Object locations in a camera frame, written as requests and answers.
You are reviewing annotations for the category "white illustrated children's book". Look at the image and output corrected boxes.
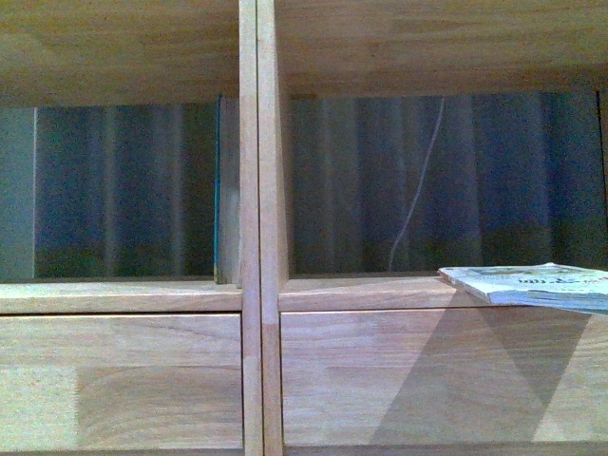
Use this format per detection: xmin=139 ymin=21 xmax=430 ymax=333
xmin=438 ymin=263 xmax=607 ymax=315

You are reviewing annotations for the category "dark curtain behind shelf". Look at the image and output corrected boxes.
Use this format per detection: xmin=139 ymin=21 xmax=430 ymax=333
xmin=34 ymin=92 xmax=607 ymax=277

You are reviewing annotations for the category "right wooden shelf unit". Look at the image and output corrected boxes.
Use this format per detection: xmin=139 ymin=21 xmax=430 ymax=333
xmin=256 ymin=1 xmax=607 ymax=455

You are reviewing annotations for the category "wooden shelf unit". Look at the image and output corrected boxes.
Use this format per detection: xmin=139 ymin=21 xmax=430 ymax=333
xmin=1 ymin=1 xmax=263 ymax=455
xmin=256 ymin=1 xmax=607 ymax=455

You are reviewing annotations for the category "left wooden shelf unit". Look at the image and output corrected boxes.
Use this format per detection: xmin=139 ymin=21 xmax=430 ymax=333
xmin=1 ymin=1 xmax=263 ymax=455

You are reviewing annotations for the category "thin teal upright book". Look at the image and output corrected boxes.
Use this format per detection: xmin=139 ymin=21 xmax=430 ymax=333
xmin=214 ymin=94 xmax=241 ymax=288

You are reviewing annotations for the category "right wooden drawer front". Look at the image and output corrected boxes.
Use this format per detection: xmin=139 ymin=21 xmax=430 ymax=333
xmin=281 ymin=307 xmax=607 ymax=447

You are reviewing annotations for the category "wooden drawer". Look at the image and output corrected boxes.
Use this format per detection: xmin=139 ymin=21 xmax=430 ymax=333
xmin=281 ymin=307 xmax=607 ymax=447
xmin=1 ymin=313 xmax=243 ymax=452

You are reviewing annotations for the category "left wooden drawer front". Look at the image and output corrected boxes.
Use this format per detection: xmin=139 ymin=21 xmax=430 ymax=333
xmin=1 ymin=313 xmax=243 ymax=452

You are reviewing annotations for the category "thin white hanging cord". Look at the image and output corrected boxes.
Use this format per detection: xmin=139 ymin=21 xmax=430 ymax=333
xmin=387 ymin=96 xmax=447 ymax=275

